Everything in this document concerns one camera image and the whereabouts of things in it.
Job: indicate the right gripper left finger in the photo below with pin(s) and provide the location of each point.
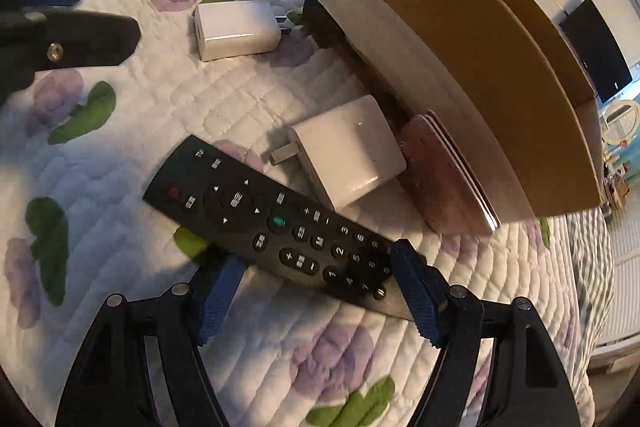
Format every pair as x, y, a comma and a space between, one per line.
138, 351

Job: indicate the white charger block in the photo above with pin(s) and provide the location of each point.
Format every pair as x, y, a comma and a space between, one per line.
237, 28

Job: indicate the black TV remote control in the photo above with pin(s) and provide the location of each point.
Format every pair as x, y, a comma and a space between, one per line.
225, 202

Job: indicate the red rose compact case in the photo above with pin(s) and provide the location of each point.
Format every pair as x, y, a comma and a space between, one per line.
441, 185

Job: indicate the white Huawei charger plug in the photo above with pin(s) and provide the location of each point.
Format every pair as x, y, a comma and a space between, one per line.
347, 152

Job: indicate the oval white vanity mirror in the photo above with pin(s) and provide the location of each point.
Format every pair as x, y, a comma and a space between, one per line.
621, 122

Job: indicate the brown cardboard box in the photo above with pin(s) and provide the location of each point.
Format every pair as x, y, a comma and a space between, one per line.
501, 79

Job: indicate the black wall television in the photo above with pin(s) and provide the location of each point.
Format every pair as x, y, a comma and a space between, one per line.
597, 50

